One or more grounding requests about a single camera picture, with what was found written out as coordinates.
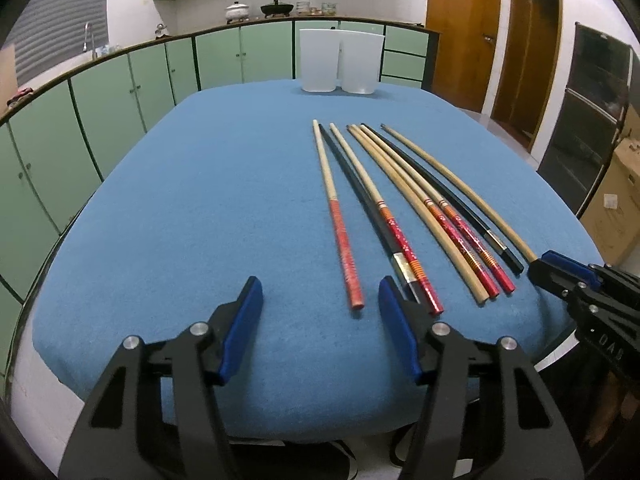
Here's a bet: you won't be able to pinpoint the blue tablecloth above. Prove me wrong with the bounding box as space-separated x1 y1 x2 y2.
31 79 603 446

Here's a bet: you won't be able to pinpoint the plain bamboo chopstick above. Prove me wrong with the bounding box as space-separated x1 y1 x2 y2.
346 125 491 307
381 121 540 264

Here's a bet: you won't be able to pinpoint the wooden door in dark frame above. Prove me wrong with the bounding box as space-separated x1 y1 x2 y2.
490 0 563 153

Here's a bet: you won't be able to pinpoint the metal kitchen faucet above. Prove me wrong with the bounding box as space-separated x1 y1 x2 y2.
82 21 98 61

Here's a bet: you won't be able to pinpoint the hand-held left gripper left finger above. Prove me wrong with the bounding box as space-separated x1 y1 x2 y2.
57 275 265 480

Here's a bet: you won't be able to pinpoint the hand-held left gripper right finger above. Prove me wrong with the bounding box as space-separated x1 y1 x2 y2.
377 275 586 480

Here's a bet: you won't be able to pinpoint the grey window blind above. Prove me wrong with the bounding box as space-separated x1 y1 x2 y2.
5 0 110 86

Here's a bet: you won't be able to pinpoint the brown cardboard box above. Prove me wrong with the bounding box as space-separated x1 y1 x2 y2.
580 137 640 266

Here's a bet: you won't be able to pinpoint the black chopstick with metal band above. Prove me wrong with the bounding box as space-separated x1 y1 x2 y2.
318 123 426 306
361 123 525 276

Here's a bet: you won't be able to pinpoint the person's right hand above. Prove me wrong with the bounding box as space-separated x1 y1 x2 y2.
584 371 633 449

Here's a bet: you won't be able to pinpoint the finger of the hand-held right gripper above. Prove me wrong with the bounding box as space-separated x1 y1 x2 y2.
596 261 640 302
527 250 602 305

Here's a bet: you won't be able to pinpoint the black disinfection cabinet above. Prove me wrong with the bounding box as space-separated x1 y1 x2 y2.
537 22 640 216

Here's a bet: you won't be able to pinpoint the black wok with lid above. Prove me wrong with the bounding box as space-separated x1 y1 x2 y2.
260 0 296 18

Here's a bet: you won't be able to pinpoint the crumpled cloths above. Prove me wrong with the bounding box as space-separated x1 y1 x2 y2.
6 87 36 108

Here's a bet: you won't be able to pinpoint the white twin utensil holder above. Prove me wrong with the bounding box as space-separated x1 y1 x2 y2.
298 29 386 96

